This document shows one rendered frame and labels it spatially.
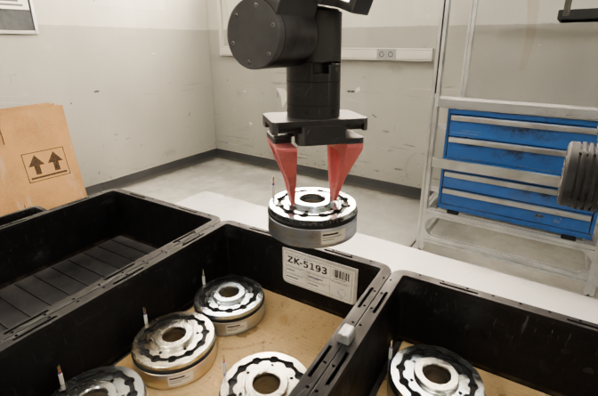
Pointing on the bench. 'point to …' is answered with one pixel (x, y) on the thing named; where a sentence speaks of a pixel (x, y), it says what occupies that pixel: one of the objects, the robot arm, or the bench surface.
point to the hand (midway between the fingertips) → (312, 194)
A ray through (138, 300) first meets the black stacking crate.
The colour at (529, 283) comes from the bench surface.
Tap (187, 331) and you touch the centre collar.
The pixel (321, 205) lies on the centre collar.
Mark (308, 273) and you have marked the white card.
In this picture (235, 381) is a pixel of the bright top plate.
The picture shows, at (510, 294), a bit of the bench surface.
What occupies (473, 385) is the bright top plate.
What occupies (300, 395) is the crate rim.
